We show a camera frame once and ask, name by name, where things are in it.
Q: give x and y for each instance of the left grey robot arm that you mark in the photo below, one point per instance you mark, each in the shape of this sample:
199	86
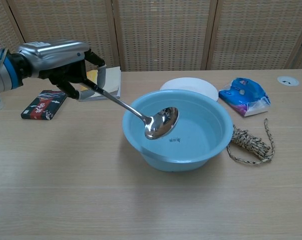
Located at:
0	77

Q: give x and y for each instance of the white round plate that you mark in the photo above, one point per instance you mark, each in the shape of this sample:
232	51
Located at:
188	84

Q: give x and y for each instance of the white round table grommet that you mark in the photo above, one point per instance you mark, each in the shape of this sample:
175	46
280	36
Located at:
288	81

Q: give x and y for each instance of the woven wooden folding screen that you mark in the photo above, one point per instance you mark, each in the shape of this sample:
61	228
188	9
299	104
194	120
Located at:
160	32

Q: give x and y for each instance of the black and red box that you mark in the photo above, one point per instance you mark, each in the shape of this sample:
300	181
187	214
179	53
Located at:
41	107

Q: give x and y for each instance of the yellow and white book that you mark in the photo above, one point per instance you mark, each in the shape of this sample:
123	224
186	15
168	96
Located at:
113	82

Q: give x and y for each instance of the blue tissue pack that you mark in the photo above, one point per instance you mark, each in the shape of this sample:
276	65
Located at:
243	97

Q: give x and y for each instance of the metal ladle with black grip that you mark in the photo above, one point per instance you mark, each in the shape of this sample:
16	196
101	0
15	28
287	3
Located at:
163	122

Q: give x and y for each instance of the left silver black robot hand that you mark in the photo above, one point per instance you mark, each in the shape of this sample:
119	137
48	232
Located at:
55	55

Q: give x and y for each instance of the light blue plastic basin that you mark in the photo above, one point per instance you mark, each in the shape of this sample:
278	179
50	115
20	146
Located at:
203	130

